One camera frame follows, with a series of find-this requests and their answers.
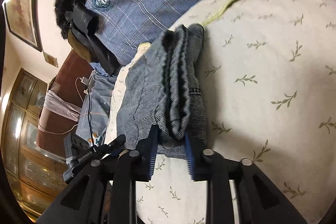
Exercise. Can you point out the cream leaf-print blanket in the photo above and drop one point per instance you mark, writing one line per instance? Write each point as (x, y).
(267, 73)

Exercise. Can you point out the black leather jacket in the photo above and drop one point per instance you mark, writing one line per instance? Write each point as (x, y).
(78, 25)

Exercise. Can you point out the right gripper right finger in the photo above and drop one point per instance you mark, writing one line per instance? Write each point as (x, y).
(259, 200)

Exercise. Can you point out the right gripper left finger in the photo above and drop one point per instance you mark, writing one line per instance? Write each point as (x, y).
(104, 191)

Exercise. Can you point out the grey cloth on headboard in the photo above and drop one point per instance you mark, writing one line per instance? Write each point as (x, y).
(61, 107)

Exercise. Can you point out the white phone charger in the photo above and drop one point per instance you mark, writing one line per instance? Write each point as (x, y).
(84, 80)

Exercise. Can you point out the wooden glass-door cabinet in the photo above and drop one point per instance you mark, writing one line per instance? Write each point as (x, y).
(34, 174)

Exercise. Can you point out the framed wall picture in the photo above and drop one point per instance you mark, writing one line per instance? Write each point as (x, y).
(22, 21)

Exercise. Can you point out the brown wooden headboard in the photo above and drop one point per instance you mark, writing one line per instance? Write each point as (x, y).
(52, 127)

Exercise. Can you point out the blue star-print bedsheet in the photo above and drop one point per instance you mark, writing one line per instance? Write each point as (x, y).
(95, 111)

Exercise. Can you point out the white power strip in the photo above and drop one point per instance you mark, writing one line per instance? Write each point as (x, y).
(91, 79)

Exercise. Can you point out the grey denim pants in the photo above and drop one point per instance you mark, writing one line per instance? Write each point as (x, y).
(162, 90)

